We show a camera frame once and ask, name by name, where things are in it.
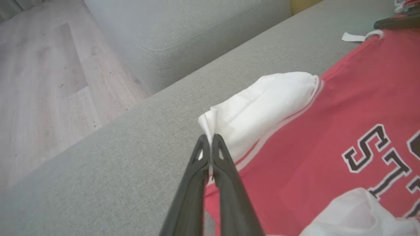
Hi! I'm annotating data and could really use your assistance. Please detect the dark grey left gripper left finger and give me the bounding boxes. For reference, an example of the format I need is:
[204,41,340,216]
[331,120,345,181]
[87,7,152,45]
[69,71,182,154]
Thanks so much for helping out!
[159,134,210,236]

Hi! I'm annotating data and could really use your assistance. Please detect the red jersey with white sleeves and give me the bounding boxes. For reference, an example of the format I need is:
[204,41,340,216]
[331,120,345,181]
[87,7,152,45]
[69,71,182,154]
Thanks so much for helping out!
[198,29,420,236]

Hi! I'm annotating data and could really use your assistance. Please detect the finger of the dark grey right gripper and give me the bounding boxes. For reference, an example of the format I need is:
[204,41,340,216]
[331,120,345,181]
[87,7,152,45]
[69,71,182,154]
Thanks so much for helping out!
[373,15,420,30]

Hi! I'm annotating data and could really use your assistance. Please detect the grey and yellow sofa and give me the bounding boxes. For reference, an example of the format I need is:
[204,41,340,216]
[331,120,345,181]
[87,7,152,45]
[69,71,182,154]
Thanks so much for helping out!
[0,0,399,236]

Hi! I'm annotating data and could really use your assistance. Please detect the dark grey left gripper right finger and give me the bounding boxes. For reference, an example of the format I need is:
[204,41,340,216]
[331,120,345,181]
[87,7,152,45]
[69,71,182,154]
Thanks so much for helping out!
[212,134,264,236]

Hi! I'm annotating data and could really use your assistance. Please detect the yellow sofa backrest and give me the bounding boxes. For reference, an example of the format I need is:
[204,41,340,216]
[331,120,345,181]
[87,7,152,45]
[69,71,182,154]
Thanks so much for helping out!
[290,0,324,15]

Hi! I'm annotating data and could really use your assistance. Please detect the grey sofa seat cushion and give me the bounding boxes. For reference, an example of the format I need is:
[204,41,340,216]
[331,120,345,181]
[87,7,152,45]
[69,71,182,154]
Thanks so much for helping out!
[84,0,292,96]

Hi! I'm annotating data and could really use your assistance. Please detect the red garment with striped trim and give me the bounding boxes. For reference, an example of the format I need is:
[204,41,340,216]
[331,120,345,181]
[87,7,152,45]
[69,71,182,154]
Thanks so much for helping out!
[394,0,420,15]

